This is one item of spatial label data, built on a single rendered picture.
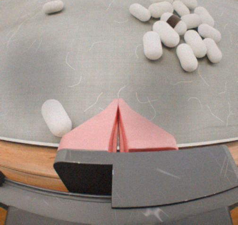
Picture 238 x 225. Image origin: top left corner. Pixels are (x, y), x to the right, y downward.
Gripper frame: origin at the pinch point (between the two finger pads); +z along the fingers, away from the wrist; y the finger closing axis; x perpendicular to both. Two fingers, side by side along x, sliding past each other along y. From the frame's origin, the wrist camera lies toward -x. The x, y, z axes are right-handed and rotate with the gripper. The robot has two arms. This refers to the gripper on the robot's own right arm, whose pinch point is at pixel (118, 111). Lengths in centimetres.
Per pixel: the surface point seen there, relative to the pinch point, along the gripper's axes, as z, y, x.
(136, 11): 9.9, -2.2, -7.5
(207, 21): 9.3, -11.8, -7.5
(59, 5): 12.0, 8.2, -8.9
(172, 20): 8.3, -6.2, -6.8
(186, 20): 8.9, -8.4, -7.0
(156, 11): 9.8, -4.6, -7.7
